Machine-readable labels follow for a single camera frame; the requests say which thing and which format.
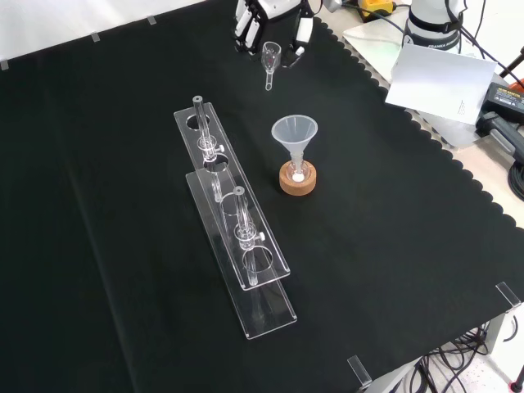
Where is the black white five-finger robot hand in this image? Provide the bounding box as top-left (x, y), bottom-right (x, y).
top-left (233, 0), bottom-right (316, 69)

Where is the translucent plastic funnel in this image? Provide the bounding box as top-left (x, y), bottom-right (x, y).
top-left (270, 115), bottom-right (319, 165)

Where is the clear acrylic funnel stand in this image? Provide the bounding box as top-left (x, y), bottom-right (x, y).
top-left (173, 95), bottom-right (298, 341)

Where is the white mounting plate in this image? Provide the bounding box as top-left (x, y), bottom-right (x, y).
top-left (341, 18), bottom-right (485, 149)

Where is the yellow stop button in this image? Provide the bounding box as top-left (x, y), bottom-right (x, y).
top-left (359, 0), bottom-right (397, 22)

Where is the small round-bottom glass flask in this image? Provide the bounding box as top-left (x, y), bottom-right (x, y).
top-left (286, 157), bottom-right (308, 184)

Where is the white paper sheet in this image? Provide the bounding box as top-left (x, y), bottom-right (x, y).
top-left (384, 43), bottom-right (499, 124)

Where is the black table cloth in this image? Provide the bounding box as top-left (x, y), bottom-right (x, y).
top-left (0, 0), bottom-right (524, 393)

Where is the black power adapter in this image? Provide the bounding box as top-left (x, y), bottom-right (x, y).
top-left (486, 81), bottom-right (524, 115)

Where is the clear edge clip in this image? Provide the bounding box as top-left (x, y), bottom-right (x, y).
top-left (346, 355), bottom-right (373, 388)
top-left (495, 282), bottom-right (523, 314)

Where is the cork ring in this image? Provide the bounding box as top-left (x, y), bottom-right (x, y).
top-left (278, 160), bottom-right (318, 197)

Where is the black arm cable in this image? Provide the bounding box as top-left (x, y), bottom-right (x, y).
top-left (444, 0), bottom-right (524, 85)

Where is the black grey clamp handle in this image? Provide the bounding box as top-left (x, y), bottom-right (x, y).
top-left (476, 110), bottom-right (524, 159)

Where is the black coiled cable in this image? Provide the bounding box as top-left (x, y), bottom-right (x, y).
top-left (507, 158), bottom-right (524, 202)

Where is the black cable bundle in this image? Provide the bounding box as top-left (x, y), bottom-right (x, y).
top-left (403, 321), bottom-right (524, 393)

